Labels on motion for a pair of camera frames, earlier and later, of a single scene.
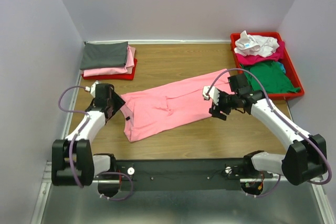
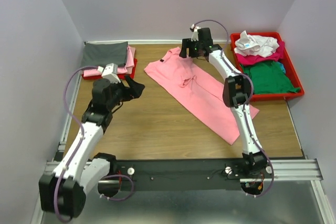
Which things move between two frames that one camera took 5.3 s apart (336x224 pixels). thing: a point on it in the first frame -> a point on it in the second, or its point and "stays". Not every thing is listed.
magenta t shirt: [278, 56] stays
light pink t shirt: [149, 110] -> [199, 89]
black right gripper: [219, 105] -> [189, 44]
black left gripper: [115, 102] -> [127, 89]
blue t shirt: [282, 66] stays
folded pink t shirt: [127, 69] stays
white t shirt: [255, 45] stays
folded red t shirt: [123, 76] stays
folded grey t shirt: [103, 55] stays
